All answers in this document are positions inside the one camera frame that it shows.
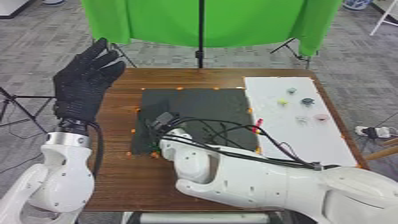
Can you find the white sheet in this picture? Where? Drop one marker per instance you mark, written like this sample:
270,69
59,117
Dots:
295,140

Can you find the blue and white vase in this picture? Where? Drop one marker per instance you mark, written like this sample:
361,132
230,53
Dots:
358,4

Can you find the blue flower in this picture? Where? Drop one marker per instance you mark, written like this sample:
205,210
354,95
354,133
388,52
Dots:
308,101

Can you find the white flower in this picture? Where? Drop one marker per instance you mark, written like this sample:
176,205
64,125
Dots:
302,120

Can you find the black tripod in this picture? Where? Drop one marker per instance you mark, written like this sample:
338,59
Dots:
20,106

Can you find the white stand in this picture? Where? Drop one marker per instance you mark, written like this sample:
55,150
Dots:
384,16

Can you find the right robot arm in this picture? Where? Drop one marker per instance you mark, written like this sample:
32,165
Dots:
254,181

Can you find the pink flower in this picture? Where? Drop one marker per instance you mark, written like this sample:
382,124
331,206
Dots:
322,117

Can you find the white power strip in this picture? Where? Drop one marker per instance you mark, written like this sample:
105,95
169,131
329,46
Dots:
374,132

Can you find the green flower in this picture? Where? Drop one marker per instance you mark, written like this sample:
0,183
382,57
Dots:
292,90

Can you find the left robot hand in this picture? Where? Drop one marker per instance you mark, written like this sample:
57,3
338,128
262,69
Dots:
82,83

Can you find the wooden chair leg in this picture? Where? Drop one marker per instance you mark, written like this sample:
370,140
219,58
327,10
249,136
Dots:
384,151

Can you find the black stand pole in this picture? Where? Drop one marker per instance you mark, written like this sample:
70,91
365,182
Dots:
201,33

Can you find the black backdrop stand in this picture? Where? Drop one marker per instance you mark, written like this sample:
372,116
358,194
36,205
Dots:
123,55
292,50

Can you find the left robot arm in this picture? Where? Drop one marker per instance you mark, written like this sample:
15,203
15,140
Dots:
59,180

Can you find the dark mat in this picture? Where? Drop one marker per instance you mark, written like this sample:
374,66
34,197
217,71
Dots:
207,103

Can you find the yellow flower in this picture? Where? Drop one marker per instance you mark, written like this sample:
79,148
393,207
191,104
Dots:
283,101

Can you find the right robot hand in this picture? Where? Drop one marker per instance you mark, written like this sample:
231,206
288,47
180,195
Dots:
155,107

